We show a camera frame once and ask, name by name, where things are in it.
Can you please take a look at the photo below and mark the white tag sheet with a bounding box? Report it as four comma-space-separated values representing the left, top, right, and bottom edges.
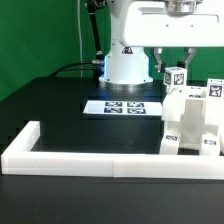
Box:
83, 100, 162, 116

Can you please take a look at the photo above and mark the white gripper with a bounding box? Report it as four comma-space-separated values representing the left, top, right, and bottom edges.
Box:
119, 0, 224, 73

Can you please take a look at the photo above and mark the white chair seat part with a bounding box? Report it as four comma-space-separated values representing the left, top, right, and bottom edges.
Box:
178, 121, 220, 151

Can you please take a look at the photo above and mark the white U-shaped fence frame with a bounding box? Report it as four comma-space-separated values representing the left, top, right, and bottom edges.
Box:
1, 121, 224, 180

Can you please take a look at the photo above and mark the white thin cable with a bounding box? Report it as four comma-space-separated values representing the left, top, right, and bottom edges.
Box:
77, 0, 84, 79

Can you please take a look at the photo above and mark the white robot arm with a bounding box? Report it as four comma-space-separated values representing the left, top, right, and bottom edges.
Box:
86, 0, 224, 86

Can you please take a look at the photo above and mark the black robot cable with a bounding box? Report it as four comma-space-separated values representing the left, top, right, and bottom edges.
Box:
49, 61, 105, 78

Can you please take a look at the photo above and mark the white chair back part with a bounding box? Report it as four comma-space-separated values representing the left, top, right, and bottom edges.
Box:
161, 85, 224, 151

